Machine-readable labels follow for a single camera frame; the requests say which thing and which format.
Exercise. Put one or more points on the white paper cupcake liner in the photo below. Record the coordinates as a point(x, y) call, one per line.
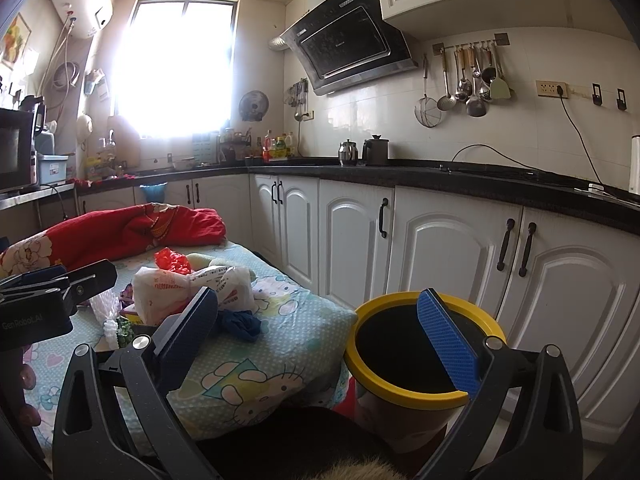
point(106, 307)

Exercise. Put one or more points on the black range hood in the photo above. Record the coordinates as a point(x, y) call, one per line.
point(343, 43)

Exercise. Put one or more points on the black microwave oven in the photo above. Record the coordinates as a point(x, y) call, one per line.
point(17, 150)

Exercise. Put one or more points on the light blue storage box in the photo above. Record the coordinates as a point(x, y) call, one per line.
point(51, 169)

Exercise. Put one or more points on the blue hanging basket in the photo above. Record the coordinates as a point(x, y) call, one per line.
point(153, 193)

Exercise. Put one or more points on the yellow rimmed black trash bin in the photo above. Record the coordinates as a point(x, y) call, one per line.
point(403, 393)

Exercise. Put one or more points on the black countertop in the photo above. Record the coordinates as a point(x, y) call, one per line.
point(526, 187)

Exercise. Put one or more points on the red floral blanket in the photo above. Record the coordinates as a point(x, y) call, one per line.
point(113, 235)

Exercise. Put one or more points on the steel kettle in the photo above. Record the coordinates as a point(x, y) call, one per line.
point(348, 153)

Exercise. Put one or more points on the green knitted cloth roll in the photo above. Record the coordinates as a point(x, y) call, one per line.
point(201, 261)

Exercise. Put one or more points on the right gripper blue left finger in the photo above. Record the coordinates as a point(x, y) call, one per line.
point(179, 338)

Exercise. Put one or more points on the white printed plastic bag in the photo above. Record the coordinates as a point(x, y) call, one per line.
point(160, 293)

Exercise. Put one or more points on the condiment bottles group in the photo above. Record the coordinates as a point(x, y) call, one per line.
point(277, 147)

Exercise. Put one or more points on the hanging steel ladles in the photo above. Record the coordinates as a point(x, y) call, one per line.
point(472, 75)

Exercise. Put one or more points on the hello kitty bed sheet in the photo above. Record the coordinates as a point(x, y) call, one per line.
point(231, 383)

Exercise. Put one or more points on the green patterned wrapper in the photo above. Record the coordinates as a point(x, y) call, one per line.
point(124, 332)

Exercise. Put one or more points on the wall power socket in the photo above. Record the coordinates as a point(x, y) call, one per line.
point(551, 89)

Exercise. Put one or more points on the white lower cabinets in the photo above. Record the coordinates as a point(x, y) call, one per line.
point(546, 278)

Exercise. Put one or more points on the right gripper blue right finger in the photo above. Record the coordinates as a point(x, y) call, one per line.
point(454, 351)

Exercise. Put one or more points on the electric kettle black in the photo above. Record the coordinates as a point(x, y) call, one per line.
point(37, 106)

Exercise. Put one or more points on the wire skimmer strainer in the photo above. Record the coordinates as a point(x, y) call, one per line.
point(426, 111)

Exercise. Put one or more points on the black pot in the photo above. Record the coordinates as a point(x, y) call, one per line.
point(375, 151)

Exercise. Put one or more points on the small wall fan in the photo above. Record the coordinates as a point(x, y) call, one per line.
point(253, 106)

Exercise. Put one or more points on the red plastic bag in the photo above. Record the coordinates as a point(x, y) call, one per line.
point(168, 260)

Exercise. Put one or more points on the dark blue cloth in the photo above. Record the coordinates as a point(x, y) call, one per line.
point(242, 325)

